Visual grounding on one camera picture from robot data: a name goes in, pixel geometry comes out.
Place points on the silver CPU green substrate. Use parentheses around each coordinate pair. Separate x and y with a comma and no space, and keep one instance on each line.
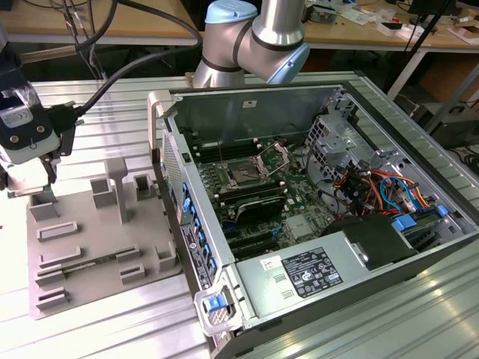
(28,181)

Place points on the green motherboard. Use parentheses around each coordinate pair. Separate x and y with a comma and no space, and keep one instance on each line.
(299,202)

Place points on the black plastic fan shroud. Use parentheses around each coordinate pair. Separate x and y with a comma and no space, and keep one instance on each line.
(374,235)

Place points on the black expansion slot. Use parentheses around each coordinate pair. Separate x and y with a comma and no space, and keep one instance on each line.
(258,248)
(254,238)

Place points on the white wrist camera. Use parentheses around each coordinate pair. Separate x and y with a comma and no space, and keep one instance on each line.
(26,134)

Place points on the black monitor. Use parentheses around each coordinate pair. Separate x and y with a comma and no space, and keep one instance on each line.
(430,5)

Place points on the silver power supply with label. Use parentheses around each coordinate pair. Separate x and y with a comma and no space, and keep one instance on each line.
(310,271)

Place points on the open PC case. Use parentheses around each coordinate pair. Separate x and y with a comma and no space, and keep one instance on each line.
(262,112)

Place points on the blue case latch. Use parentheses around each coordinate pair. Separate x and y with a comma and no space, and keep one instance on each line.
(215,303)

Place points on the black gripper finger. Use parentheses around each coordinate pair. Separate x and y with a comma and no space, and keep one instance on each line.
(3,177)
(51,168)

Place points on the grey plastic parts rack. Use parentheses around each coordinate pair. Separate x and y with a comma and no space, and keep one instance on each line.
(97,232)

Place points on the silver chipset heatsink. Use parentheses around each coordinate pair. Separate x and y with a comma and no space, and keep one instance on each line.
(297,227)

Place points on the silver disk bay cage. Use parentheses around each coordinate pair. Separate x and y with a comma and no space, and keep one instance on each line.
(337,149)

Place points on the white open box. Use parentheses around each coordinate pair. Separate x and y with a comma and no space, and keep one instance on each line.
(406,33)

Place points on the blue disk carrier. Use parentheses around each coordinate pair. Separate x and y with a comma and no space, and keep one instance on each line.
(406,223)

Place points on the green RAM stick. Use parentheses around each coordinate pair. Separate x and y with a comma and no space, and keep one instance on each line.
(86,264)

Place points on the small green circuit device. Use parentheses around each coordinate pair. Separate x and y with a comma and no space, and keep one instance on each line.
(325,15)

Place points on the black box under desk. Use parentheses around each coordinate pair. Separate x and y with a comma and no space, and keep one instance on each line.
(449,127)

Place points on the black RAM slot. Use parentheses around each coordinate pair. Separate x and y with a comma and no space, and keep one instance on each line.
(243,151)
(254,196)
(239,143)
(247,189)

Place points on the CPU socket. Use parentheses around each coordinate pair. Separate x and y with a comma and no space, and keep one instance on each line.
(243,172)

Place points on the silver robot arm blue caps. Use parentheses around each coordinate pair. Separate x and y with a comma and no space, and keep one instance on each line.
(277,33)

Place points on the wooden desk white frame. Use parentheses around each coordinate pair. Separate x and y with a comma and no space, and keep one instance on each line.
(359,35)

